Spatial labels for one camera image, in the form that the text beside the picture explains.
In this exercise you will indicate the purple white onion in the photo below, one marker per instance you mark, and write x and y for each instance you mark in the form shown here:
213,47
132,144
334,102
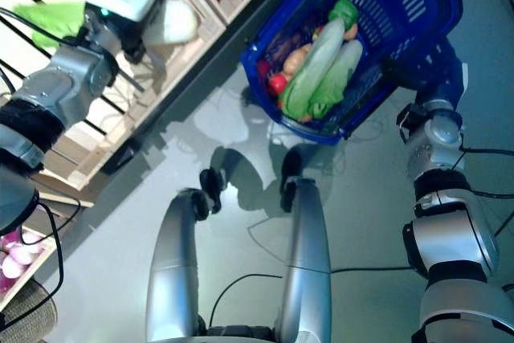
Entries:
11,270
10,243
26,256

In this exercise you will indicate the dark robot waist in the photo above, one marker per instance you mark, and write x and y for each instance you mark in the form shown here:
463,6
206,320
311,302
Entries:
241,333

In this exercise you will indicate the grey woven basket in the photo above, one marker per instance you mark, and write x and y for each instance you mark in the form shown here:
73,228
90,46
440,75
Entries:
28,315

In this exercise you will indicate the small red vegetable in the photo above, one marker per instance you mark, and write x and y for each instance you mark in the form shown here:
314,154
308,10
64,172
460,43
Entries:
263,69

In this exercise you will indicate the silver right robot leg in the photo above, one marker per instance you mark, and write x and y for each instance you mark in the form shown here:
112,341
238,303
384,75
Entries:
305,254

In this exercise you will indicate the silver robot leg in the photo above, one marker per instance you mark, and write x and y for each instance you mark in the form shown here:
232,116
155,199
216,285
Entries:
305,254
172,262

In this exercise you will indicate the purple eggplant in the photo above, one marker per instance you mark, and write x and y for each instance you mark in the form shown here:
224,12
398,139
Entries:
283,43

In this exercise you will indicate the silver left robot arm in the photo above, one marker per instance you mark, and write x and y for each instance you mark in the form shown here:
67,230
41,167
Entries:
68,74

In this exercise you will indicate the black robot foot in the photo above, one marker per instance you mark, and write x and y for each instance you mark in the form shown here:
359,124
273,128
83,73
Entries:
290,174
210,190

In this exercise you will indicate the wooden onion crate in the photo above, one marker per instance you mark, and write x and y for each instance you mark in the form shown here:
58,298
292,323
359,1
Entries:
32,274

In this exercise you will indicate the black right robot foot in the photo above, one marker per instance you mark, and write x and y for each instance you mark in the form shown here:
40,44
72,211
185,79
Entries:
290,174

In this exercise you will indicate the small orange vegetable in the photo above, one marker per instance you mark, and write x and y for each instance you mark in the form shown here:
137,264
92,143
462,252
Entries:
352,31

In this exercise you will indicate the red tomato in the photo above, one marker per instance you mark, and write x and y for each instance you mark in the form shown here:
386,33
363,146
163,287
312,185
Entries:
278,83

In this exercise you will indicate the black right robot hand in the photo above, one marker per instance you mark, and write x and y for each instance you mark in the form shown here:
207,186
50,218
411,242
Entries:
433,74

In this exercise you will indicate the black left robot foot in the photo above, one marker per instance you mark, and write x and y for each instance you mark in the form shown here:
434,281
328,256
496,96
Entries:
210,190

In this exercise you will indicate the silver left robot leg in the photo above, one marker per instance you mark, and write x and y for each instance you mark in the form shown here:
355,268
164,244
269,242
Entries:
172,262

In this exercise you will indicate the bright green vegetable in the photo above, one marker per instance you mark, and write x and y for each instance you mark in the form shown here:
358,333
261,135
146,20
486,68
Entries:
343,11

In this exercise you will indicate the brown potato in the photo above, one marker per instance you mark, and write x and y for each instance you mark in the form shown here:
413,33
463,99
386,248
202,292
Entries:
296,60

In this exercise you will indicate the napa cabbage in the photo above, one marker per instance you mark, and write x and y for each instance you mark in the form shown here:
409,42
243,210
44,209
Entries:
172,23
313,66
341,70

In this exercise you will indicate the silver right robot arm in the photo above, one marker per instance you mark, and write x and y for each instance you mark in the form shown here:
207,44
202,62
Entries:
441,138

